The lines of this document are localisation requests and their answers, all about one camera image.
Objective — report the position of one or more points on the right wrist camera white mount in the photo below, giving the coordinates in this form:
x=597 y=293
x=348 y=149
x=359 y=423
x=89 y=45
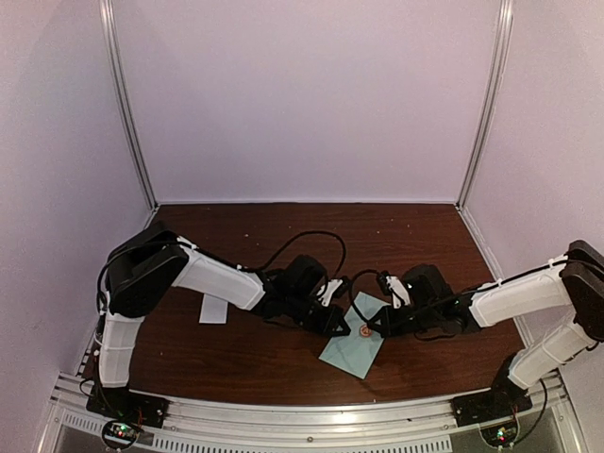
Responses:
x=392 y=286

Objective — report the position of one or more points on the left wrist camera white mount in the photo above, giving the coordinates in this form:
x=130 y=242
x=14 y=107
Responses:
x=334 y=289

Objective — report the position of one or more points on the left circuit board with LEDs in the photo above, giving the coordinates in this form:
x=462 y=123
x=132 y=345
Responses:
x=123 y=432

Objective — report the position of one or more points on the circuit board with leds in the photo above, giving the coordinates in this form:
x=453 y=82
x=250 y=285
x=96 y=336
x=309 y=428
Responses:
x=123 y=432
x=503 y=435

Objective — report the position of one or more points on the round brown seal sticker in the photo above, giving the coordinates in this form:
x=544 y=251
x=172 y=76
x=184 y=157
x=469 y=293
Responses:
x=365 y=331

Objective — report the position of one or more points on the right circuit board with LEDs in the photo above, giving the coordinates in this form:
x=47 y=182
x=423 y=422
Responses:
x=503 y=435

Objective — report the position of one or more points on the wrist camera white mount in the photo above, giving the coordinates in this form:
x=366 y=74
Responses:
x=392 y=286
x=334 y=289

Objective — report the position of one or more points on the white sticker sheet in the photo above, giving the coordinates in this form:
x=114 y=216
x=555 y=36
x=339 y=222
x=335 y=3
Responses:
x=213 y=310

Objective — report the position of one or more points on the left aluminium frame post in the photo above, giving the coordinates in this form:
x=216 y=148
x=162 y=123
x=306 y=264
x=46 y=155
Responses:
x=118 y=75

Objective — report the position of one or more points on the light blue envelope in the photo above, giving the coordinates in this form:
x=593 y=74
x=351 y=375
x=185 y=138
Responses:
x=352 y=354

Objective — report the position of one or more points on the aluminium frame post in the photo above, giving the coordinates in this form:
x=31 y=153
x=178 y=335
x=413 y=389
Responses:
x=503 y=35
x=118 y=75

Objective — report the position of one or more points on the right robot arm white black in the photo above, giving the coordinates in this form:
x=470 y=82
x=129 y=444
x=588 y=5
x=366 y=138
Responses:
x=422 y=300

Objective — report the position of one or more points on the right aluminium frame post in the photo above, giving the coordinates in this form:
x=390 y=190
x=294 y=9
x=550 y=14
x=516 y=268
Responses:
x=503 y=35

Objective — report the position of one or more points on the front aluminium rail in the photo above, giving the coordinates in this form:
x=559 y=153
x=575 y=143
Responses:
x=420 y=425

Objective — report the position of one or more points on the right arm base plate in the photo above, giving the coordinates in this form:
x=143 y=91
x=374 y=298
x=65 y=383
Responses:
x=484 y=407

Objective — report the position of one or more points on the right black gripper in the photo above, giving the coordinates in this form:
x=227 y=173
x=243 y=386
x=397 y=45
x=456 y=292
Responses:
x=390 y=330

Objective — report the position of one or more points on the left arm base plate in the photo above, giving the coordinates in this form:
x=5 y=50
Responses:
x=136 y=409

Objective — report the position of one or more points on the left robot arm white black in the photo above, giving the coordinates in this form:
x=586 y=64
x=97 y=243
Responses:
x=142 y=272

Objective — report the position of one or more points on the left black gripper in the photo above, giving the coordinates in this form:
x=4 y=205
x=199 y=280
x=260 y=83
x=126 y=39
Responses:
x=334 y=316

